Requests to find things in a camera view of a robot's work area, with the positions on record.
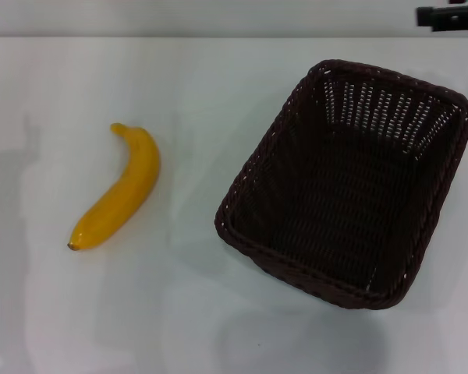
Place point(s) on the yellow banana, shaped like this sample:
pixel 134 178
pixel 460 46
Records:
pixel 132 183

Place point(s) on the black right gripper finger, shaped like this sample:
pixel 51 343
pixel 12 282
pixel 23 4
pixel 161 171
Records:
pixel 425 16

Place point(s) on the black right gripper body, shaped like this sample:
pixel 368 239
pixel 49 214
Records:
pixel 454 19

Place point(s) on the dark brown woven basket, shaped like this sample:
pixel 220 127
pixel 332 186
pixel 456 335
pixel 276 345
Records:
pixel 335 202

